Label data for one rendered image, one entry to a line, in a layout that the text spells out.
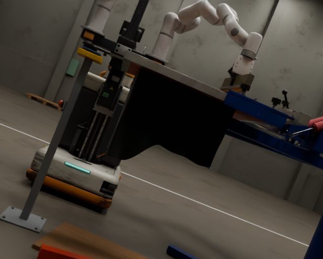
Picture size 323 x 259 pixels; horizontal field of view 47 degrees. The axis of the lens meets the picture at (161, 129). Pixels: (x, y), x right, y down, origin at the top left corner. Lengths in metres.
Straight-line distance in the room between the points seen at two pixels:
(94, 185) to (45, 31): 10.09
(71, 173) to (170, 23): 1.22
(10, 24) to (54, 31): 1.34
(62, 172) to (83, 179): 0.15
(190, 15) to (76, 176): 1.32
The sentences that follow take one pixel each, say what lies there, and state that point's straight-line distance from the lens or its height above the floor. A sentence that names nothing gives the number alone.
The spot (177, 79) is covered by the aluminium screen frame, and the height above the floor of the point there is 0.96.
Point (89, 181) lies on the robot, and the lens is 2.69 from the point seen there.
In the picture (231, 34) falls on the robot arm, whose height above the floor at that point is 1.33.
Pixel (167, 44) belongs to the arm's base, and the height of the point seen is 1.24.
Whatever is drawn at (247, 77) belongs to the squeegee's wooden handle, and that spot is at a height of 1.11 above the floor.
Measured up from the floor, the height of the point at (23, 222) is 0.01.
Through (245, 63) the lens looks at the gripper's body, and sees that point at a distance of 2.02.
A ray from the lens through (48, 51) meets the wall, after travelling 12.38.
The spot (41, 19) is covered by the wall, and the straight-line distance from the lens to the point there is 12.60.
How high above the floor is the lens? 0.75
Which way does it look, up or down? 1 degrees down
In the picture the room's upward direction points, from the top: 22 degrees clockwise
